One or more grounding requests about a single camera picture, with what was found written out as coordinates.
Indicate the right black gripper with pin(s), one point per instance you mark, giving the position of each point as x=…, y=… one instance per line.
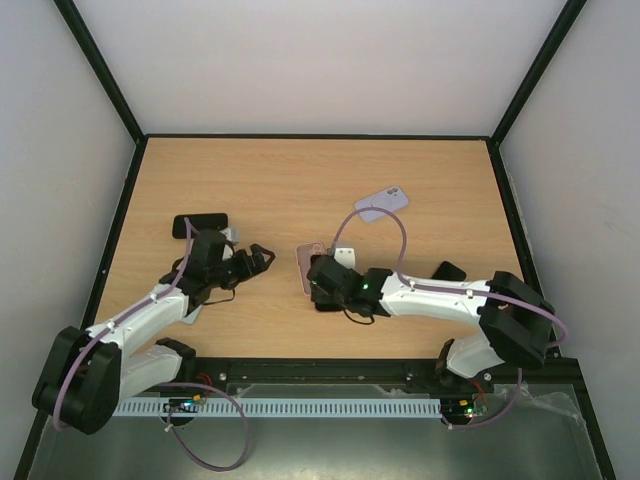
x=316, y=273

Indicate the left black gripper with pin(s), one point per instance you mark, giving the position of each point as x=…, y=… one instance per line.
x=257, y=261

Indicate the pink phone case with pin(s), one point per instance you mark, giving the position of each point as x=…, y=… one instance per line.
x=304, y=254

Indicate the magenta smartphone black screen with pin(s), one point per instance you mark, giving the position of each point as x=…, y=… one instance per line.
x=328, y=306

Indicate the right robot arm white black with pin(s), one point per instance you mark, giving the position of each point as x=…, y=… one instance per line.
x=512, y=322

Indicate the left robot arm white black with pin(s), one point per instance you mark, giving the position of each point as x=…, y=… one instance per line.
x=89, y=372

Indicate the black phone case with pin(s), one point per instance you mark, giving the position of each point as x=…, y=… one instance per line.
x=198, y=223

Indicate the lilac magsafe phone case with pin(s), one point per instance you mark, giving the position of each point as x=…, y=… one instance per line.
x=372, y=207

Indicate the light blue smartphone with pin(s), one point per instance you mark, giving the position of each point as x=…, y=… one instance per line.
x=192, y=317

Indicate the black smartphone right side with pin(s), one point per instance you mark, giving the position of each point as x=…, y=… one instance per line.
x=447, y=271

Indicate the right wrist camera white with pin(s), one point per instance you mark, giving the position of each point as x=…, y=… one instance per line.
x=345, y=256

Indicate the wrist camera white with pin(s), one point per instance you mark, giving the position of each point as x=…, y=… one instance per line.
x=231, y=235
x=345, y=256

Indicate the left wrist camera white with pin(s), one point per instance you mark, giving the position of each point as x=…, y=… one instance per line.
x=231, y=235

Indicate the white slotted cable duct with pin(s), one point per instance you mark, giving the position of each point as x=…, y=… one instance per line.
x=283, y=408

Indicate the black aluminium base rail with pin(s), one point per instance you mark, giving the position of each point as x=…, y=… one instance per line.
x=415, y=376

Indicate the black enclosure frame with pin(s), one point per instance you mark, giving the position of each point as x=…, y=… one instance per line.
x=557, y=34

